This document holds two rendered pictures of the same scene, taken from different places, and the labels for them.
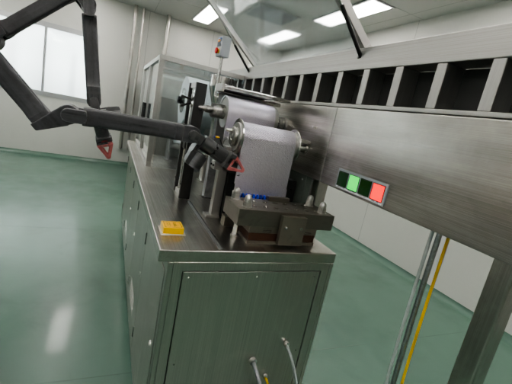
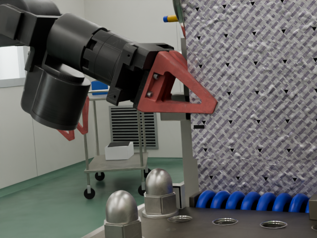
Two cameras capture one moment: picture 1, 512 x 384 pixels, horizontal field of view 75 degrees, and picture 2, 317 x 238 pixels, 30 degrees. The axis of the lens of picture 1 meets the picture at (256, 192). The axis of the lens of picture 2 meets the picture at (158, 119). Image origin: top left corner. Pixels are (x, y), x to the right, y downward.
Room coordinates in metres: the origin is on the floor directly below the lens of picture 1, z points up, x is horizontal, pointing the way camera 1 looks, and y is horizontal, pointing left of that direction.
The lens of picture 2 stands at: (0.86, -0.37, 1.18)
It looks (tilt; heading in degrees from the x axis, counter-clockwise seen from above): 6 degrees down; 50
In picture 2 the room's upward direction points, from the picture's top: 4 degrees counter-clockwise
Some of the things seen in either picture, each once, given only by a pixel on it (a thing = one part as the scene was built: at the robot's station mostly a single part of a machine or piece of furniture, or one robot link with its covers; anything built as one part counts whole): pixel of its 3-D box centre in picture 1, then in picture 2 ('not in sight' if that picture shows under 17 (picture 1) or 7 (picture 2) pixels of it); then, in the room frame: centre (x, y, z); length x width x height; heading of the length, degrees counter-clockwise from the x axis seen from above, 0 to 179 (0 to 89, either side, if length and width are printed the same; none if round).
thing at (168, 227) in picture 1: (171, 227); not in sight; (1.10, 0.26, 0.91); 0.07 x 0.07 x 0.02; 25
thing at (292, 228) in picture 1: (291, 231); not in sight; (1.17, -0.16, 0.96); 0.10 x 0.03 x 0.11; 115
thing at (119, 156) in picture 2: not in sight; (116, 134); (4.07, 4.14, 0.51); 0.91 x 0.58 x 1.02; 49
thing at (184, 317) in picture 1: (178, 237); not in sight; (2.22, 0.47, 0.43); 2.52 x 0.64 x 0.86; 25
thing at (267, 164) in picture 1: (265, 164); (300, 65); (1.34, -0.02, 1.17); 0.23 x 0.01 x 0.18; 115
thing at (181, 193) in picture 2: not in sight; (172, 196); (1.25, 0.08, 1.04); 0.02 x 0.01 x 0.02; 115
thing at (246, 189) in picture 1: (259, 196); (311, 204); (1.34, -0.02, 1.03); 0.23 x 0.01 x 0.09; 115
